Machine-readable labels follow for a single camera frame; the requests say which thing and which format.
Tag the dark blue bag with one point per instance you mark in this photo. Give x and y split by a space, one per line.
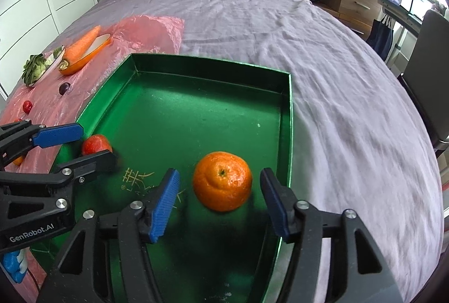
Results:
381 37

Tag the small orange mandarin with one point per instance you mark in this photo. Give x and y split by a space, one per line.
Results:
18 161

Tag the pink plastic sheet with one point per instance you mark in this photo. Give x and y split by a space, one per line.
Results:
117 94

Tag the green metallic tray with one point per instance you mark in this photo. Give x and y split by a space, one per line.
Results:
203 256

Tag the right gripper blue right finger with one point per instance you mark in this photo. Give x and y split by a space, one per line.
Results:
298 223

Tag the desk with items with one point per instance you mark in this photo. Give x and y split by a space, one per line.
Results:
409 21

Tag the grey chair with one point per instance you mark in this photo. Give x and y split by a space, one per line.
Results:
425 78

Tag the blue white gloved left hand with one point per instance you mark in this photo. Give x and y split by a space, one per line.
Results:
15 264

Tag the bok choy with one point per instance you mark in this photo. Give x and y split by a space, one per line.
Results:
35 67

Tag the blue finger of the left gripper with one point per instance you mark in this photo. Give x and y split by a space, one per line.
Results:
85 166
18 138

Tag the carrot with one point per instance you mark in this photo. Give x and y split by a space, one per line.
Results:
75 51

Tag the large orange mandarin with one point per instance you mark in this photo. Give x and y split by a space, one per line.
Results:
222 181

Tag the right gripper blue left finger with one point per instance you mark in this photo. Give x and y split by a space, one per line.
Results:
141 223

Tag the patterned white plate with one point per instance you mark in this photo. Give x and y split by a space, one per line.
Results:
49 66

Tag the small red fruit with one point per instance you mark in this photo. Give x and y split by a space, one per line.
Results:
27 106

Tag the dark plum on sheet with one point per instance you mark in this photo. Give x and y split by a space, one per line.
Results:
64 88

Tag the orange white plate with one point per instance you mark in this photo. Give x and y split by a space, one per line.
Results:
70 66

